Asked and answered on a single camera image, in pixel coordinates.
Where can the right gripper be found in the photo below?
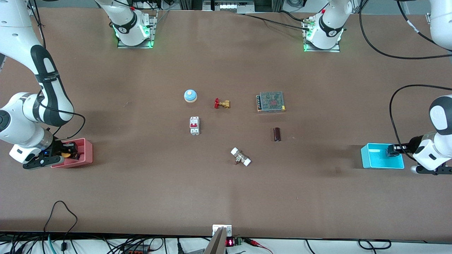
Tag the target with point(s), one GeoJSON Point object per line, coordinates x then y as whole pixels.
{"type": "Point", "coordinates": [57, 148]}

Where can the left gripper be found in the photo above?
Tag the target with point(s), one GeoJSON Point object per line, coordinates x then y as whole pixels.
{"type": "Point", "coordinates": [411, 144]}

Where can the yellow push button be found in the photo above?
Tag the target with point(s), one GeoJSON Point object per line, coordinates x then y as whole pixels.
{"type": "Point", "coordinates": [65, 154]}

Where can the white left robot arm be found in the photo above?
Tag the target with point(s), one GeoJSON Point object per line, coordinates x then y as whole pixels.
{"type": "Point", "coordinates": [328, 28]}

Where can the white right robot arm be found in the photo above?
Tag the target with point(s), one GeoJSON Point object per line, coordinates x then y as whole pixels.
{"type": "Point", "coordinates": [49, 91]}

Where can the pink plastic bin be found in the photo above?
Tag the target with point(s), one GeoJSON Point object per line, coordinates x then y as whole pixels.
{"type": "Point", "coordinates": [86, 155]}

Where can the blue plastic bin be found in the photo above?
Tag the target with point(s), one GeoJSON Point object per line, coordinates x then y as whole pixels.
{"type": "Point", "coordinates": [378, 160]}

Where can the dark brown cylindrical capacitor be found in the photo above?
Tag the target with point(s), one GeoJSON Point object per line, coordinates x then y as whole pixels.
{"type": "Point", "coordinates": [277, 134]}

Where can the metal mesh power supply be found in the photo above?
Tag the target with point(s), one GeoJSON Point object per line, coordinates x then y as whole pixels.
{"type": "Point", "coordinates": [272, 102]}

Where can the blue call bell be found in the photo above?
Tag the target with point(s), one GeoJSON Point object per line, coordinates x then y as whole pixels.
{"type": "Point", "coordinates": [190, 95]}

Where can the silver valve white caps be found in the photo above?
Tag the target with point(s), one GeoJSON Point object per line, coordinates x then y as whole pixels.
{"type": "Point", "coordinates": [241, 157]}

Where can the red clip lead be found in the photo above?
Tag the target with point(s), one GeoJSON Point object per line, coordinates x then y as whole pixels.
{"type": "Point", "coordinates": [256, 242]}

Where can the grey metal pole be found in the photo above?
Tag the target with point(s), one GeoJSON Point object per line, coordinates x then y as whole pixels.
{"type": "Point", "coordinates": [216, 245]}

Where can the green terminal block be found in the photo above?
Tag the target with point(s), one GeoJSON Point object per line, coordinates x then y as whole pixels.
{"type": "Point", "coordinates": [238, 241]}

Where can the red LED display module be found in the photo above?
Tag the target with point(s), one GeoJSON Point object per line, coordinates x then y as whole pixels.
{"type": "Point", "coordinates": [230, 242]}

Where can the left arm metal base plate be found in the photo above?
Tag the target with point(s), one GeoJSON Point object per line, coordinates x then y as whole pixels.
{"type": "Point", "coordinates": [321, 50]}

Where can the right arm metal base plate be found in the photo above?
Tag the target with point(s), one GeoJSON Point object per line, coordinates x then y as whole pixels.
{"type": "Point", "coordinates": [136, 46]}

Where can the white circuit breaker red switch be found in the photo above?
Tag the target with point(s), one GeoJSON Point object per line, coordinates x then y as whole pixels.
{"type": "Point", "coordinates": [194, 127]}

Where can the white metal bracket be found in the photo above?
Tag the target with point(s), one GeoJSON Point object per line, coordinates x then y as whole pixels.
{"type": "Point", "coordinates": [216, 229]}

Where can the aluminium frame rail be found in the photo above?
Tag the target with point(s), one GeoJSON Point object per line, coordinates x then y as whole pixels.
{"type": "Point", "coordinates": [229, 6]}

